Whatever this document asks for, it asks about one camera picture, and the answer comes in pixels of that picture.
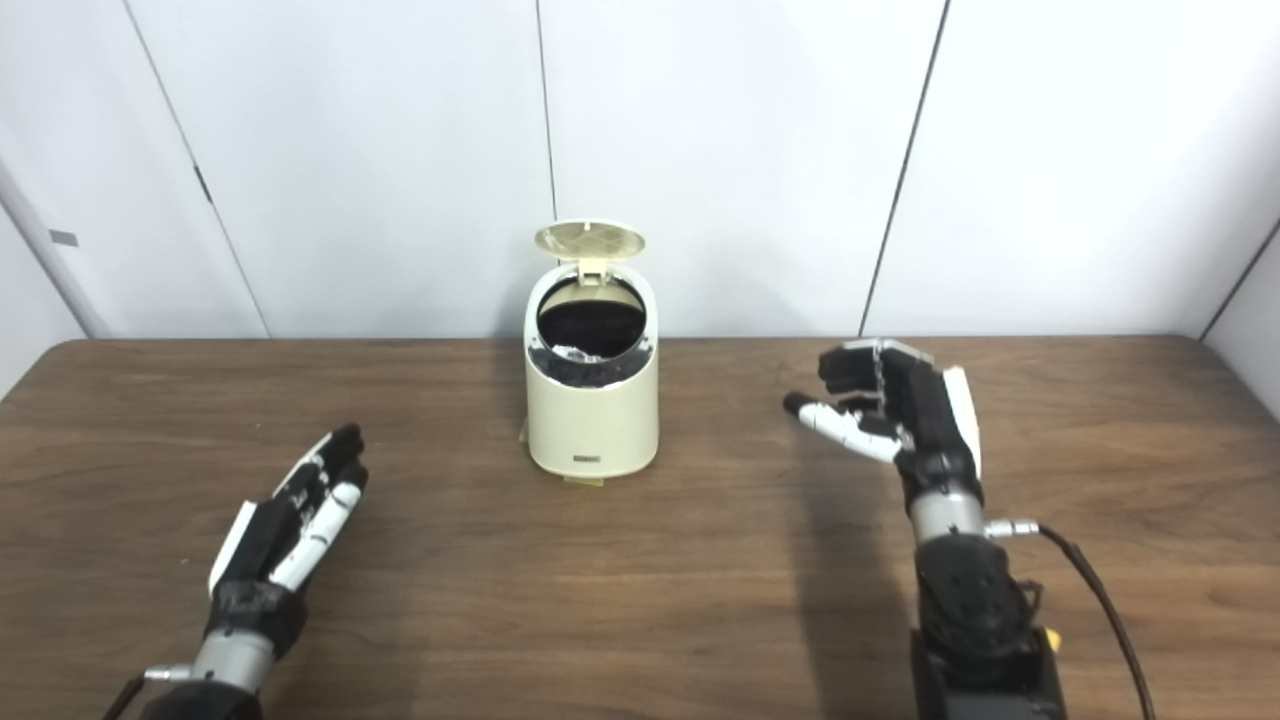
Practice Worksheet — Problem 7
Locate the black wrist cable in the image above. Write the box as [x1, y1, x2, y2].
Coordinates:
[98, 665, 193, 720]
[985, 519, 1157, 720]

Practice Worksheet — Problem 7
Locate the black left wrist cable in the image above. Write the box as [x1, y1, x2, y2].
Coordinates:
[98, 665, 193, 720]

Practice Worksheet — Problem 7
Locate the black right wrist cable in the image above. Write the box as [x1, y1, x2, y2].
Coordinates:
[985, 519, 1157, 720]

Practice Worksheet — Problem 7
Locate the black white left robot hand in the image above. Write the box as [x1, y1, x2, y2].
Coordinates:
[207, 423, 370, 651]

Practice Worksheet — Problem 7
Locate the round cream bin lid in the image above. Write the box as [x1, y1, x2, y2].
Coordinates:
[534, 220, 647, 287]

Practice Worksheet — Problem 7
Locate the cream-colored desktop trash bin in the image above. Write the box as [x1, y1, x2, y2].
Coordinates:
[524, 220, 661, 479]

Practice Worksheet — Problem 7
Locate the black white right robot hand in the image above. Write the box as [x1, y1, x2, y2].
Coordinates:
[783, 338, 983, 491]

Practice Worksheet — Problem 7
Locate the black bin liner bag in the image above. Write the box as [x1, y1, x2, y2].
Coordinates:
[538, 295, 647, 387]

